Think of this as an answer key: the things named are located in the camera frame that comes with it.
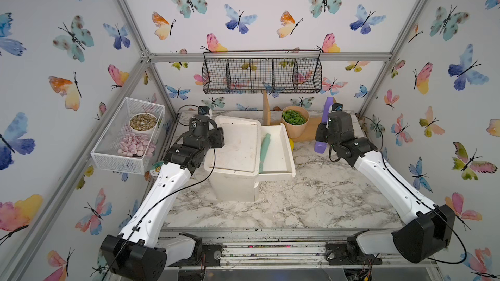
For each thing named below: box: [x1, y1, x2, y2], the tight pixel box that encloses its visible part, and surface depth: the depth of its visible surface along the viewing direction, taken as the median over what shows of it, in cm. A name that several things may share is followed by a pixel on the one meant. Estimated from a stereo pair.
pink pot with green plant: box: [281, 105, 310, 139], surface depth 95 cm
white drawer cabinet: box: [203, 115, 262, 202], surface depth 78 cm
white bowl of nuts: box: [128, 112, 158, 134], surface depth 73 cm
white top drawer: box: [257, 122, 297, 183], surface depth 84 cm
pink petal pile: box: [117, 132, 157, 158], surface depth 65 cm
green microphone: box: [259, 133, 271, 174], surface depth 87 cm
